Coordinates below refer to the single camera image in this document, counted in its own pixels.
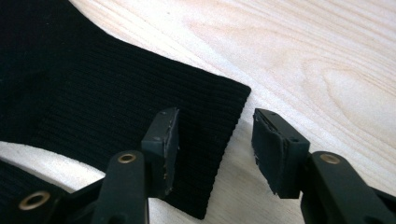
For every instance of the black sock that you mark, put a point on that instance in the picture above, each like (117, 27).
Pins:
(93, 93)

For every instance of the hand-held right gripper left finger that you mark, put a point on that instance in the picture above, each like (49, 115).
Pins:
(162, 146)

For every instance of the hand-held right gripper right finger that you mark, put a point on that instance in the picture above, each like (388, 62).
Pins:
(280, 155)

